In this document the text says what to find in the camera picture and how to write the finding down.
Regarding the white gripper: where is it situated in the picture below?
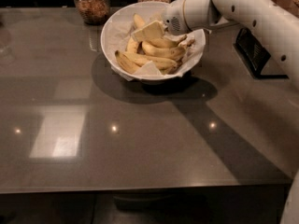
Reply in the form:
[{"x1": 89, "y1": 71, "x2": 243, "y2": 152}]
[{"x1": 132, "y1": 0, "x2": 187, "y2": 42}]

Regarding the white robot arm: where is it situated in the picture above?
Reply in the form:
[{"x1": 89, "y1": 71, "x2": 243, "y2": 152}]
[{"x1": 164, "y1": 0, "x2": 299, "y2": 224}]

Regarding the lower long yellow banana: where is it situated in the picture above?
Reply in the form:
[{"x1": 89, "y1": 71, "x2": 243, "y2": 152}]
[{"x1": 123, "y1": 51, "x2": 181, "y2": 70}]

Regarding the white round bowl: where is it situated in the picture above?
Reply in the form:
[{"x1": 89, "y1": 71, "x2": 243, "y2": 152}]
[{"x1": 100, "y1": 1, "x2": 206, "y2": 83}]

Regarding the glass jar with brown nuts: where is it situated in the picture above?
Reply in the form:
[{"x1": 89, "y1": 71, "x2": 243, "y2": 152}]
[{"x1": 74, "y1": 0, "x2": 110, "y2": 25}]

